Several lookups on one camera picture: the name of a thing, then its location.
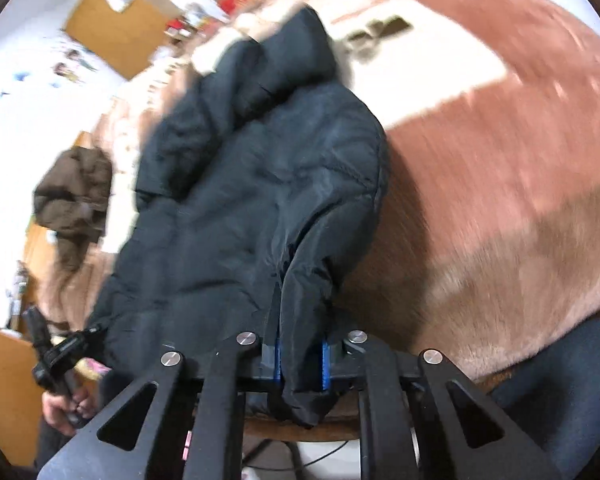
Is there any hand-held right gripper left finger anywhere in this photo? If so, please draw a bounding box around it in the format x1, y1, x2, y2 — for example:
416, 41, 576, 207
36, 282, 286, 480

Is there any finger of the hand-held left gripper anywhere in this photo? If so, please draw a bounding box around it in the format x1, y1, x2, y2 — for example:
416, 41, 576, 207
22, 306, 51, 361

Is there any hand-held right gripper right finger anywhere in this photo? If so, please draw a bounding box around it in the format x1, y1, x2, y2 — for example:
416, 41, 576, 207
320, 327, 564, 480

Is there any black hooded puffer jacket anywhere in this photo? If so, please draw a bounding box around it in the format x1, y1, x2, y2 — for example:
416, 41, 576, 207
86, 5, 392, 429

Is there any person's left hand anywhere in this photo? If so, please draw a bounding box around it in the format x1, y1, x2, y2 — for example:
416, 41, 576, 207
43, 390, 99, 432

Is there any brown puffer jacket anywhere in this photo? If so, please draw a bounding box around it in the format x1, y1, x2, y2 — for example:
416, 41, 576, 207
32, 146, 114, 274

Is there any person's right leg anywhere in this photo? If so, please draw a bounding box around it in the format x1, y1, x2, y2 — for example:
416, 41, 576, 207
489, 318, 600, 480

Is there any brown printed plush blanket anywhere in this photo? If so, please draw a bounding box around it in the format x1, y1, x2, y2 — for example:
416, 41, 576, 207
44, 0, 600, 442

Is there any wooden wardrobe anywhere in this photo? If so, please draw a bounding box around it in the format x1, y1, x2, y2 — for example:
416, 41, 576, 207
64, 0, 184, 82

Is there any black cable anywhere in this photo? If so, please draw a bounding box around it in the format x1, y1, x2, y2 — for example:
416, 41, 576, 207
244, 437, 362, 473

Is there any cartoon wall poster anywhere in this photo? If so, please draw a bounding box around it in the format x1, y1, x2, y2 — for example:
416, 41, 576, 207
0, 35, 102, 102

